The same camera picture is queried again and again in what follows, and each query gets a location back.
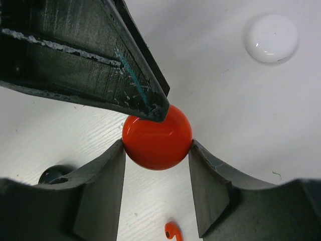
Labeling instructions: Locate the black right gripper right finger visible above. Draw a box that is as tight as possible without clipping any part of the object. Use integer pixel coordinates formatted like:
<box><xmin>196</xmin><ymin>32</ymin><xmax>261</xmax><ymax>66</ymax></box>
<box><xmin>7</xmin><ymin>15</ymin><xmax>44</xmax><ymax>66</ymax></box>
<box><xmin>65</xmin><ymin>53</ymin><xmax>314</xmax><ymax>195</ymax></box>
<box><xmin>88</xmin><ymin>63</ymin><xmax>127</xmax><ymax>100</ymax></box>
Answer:
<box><xmin>188</xmin><ymin>139</ymin><xmax>279</xmax><ymax>238</ymax></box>

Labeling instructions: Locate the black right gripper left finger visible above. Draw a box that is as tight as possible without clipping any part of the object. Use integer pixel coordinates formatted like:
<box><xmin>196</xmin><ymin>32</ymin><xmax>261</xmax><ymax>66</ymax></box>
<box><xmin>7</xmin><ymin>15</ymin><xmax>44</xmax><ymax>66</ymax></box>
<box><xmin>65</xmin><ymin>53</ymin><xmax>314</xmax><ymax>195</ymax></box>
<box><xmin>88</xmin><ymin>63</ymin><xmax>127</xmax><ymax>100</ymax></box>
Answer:
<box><xmin>32</xmin><ymin>139</ymin><xmax>125</xmax><ymax>240</ymax></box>

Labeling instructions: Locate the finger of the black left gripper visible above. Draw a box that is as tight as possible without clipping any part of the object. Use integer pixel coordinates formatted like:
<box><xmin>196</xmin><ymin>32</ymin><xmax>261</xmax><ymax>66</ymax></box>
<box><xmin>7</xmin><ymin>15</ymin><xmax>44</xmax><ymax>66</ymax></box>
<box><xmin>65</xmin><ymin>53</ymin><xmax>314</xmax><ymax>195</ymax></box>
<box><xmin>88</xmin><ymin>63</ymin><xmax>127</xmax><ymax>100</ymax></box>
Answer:
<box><xmin>1</xmin><ymin>1</ymin><xmax>170</xmax><ymax>123</ymax></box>

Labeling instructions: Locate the orange earbud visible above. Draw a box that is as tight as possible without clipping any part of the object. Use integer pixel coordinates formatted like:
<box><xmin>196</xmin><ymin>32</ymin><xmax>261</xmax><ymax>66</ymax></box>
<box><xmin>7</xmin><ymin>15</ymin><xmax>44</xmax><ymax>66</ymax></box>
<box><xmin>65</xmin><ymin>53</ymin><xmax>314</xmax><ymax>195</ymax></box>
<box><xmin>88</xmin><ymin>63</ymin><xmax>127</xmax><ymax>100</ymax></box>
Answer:
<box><xmin>165</xmin><ymin>221</ymin><xmax>184</xmax><ymax>241</ymax></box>

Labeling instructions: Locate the orange round earbud case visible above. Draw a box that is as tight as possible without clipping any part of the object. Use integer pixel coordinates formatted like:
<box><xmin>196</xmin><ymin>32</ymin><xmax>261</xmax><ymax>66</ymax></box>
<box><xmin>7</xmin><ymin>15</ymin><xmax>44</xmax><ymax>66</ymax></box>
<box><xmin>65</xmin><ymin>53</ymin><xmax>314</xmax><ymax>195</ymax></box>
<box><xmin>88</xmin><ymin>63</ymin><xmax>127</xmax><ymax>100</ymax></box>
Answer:
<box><xmin>122</xmin><ymin>105</ymin><xmax>193</xmax><ymax>170</ymax></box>

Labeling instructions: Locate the white round earbud case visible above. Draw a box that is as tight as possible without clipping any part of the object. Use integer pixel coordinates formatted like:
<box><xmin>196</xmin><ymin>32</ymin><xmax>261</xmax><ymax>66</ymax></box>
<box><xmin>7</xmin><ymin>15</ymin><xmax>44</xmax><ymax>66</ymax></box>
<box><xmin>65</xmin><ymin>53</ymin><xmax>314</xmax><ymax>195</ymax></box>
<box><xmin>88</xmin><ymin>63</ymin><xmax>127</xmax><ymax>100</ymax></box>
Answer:
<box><xmin>244</xmin><ymin>14</ymin><xmax>299</xmax><ymax>64</ymax></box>

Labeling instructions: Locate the black round earbud case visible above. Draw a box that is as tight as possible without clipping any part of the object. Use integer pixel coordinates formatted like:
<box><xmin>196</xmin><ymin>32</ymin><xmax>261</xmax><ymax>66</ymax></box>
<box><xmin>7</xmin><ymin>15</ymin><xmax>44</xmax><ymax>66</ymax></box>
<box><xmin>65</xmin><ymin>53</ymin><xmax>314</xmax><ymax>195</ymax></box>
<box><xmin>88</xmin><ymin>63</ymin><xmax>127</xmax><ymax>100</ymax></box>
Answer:
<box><xmin>38</xmin><ymin>165</ymin><xmax>74</xmax><ymax>184</ymax></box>

